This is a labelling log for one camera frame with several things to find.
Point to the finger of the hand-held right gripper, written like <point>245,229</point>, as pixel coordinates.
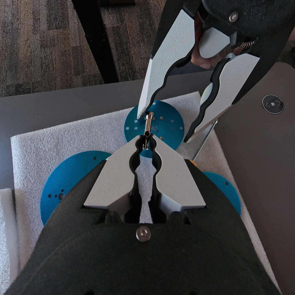
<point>168,50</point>
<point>232,80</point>

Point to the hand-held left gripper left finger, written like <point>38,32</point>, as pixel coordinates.
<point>110,182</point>

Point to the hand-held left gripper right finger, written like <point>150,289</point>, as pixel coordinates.
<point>179,182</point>

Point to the blue disc with brass standoffs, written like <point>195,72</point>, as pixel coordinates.
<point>170,136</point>

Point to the silver socket wrench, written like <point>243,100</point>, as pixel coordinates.
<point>147,125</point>

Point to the round desk control button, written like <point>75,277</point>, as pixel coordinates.
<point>272,104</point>

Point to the black desk leg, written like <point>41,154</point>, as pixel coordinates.
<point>96,46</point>

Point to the grey desk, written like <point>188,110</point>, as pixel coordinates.
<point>265,161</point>

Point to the person's right hand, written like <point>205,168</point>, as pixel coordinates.
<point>204,62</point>

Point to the large blue disc with cutout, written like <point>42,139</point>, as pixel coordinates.
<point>69,175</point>

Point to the blue disc with many holes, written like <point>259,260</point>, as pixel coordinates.
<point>221,191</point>

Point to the white foam sheet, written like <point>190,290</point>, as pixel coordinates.
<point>57,142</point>

